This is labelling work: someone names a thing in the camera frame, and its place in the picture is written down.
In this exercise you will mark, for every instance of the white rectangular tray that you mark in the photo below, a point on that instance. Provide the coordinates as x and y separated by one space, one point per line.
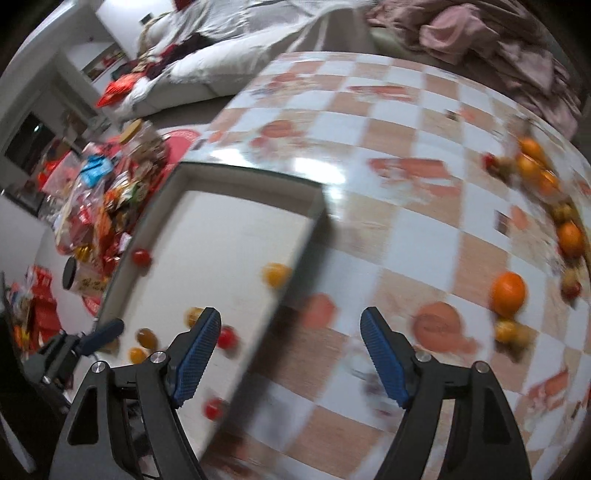
221 230

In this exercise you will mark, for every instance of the large orange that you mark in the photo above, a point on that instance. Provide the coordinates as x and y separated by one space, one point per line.
526 167

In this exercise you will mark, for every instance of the red carton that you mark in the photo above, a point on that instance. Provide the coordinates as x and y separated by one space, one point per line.
41 304

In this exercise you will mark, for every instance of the red round mat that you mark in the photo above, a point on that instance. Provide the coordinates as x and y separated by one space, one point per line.
182 141

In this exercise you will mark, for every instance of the yellowish orange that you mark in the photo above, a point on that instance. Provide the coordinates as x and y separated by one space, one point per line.
504 330

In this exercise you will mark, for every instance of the brown kiwi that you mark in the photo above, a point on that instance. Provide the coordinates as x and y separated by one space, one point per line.
194 316
569 276
504 169
523 344
563 213
147 338

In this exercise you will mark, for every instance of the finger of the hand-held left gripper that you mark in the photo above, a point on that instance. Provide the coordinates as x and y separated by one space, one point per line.
104 334

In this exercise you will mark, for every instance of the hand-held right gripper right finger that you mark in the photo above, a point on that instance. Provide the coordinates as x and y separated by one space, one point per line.
383 355

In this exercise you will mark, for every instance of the small orange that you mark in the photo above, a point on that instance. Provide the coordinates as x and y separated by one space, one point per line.
275 274
137 354
531 147

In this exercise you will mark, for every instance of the pile of snack packets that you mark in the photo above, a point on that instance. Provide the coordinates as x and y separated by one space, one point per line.
101 212

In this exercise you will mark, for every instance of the jar with wooden lid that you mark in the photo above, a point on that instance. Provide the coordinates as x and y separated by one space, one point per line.
143 138

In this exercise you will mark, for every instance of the dark red clothes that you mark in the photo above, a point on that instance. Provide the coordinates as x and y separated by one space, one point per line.
180 53

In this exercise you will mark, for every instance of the pale green sofa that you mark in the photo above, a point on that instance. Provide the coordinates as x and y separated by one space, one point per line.
397 44

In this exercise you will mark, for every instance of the red cherry tomato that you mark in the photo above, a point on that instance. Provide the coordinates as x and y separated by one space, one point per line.
489 161
214 408
141 257
227 338
574 290

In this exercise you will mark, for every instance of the white quilt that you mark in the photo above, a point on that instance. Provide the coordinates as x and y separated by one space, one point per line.
240 60

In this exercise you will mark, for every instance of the pink blanket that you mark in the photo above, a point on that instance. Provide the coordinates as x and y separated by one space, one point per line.
498 46

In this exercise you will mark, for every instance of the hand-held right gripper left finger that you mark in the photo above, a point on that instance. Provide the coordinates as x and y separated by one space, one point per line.
196 350

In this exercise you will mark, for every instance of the black television screen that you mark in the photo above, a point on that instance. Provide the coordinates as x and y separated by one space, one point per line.
27 138

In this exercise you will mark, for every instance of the red plastic bag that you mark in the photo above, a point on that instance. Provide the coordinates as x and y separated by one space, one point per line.
120 90

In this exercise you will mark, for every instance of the jar with black lid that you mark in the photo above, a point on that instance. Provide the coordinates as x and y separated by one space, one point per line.
85 279

